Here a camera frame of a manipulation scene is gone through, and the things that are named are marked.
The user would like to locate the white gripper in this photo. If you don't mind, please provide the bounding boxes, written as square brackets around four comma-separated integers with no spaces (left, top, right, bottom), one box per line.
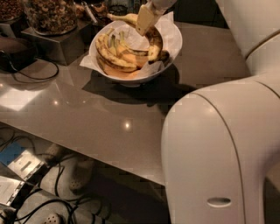
[136,0,177,36]

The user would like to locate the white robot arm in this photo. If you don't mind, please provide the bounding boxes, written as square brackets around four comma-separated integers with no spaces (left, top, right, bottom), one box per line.
[161,0,280,224]

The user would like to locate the small dark ripe banana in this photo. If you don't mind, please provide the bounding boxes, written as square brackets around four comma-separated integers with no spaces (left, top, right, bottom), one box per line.
[159,50,170,61]

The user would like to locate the white bowl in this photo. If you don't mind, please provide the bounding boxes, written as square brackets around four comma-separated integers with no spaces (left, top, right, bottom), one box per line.
[88,13,184,88]

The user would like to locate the long outer spotted banana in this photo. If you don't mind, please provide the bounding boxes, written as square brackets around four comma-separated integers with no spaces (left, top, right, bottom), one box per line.
[95,28,137,73]

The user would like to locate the yellow banana at bottom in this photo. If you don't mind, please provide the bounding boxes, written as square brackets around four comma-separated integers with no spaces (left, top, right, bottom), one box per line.
[96,56,139,80]

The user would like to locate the white paper liner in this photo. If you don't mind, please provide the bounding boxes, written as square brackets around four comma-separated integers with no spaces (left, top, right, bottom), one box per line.
[79,11,176,80]

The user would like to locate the dark glass cup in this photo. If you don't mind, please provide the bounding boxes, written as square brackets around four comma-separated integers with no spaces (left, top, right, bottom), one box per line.
[108,4,128,16]

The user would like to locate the grey metal stand box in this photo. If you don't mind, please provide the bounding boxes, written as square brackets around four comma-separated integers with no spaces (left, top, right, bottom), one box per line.
[21,20,92,66]

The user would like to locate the dark round appliance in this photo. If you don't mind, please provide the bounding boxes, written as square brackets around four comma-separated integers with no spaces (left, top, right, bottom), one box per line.
[0,34,37,73]

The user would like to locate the glass jar of dark nuts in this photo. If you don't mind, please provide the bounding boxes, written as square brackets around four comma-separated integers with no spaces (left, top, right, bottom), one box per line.
[0,0,24,22]

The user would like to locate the grey clog shoe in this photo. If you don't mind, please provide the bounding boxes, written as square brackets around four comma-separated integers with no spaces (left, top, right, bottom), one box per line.
[69,159,95,193]
[44,143,67,164]

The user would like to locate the blue notebook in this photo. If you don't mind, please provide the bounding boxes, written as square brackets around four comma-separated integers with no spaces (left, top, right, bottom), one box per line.
[0,143,25,166]

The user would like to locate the black power cable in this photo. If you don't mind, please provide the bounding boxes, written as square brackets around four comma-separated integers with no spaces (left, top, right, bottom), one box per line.
[0,50,60,82]

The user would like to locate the tangled black floor cables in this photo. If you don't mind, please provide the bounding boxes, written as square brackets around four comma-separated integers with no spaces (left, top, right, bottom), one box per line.
[0,125,113,224]

